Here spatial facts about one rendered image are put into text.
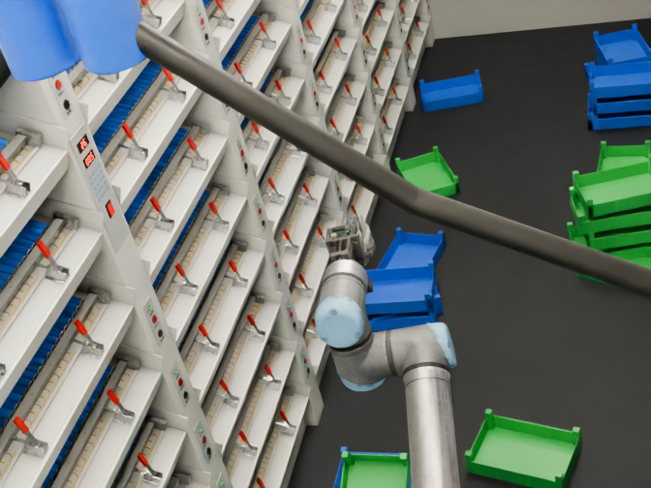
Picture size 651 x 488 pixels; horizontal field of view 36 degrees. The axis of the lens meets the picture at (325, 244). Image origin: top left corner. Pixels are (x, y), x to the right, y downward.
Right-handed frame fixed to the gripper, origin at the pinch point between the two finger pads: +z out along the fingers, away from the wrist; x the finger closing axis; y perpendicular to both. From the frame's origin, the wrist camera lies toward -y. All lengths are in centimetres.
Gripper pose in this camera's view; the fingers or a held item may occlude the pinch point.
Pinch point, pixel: (355, 229)
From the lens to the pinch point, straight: 217.6
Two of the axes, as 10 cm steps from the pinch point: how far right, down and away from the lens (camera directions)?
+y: -2.8, -8.1, -5.2
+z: 1.0, -5.6, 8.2
